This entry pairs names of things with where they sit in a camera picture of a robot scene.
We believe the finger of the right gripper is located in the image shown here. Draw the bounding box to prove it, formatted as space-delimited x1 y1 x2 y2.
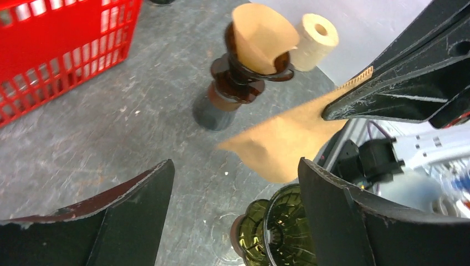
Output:
322 1 469 129

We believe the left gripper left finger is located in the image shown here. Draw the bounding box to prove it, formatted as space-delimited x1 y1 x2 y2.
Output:
1 160 175 265

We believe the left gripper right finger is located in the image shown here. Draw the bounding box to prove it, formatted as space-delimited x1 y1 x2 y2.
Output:
298 158 469 265

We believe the dark dripper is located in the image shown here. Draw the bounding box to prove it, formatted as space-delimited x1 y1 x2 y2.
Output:
230 183 317 266

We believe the brown paper coffee filter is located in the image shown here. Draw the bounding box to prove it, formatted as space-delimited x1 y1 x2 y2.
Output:
232 3 299 75

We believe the brown dripper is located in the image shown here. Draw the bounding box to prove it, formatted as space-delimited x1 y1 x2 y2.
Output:
208 22 294 111

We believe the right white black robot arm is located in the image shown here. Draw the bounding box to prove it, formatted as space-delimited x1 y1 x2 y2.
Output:
321 1 469 188

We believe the small clear glass beaker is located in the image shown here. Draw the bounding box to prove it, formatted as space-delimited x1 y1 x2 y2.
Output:
211 213 244 265

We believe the red plastic shopping basket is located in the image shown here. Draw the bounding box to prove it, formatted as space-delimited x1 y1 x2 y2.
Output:
1 1 142 125

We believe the black wrapped paper roll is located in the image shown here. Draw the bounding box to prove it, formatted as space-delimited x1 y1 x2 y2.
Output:
149 0 175 6

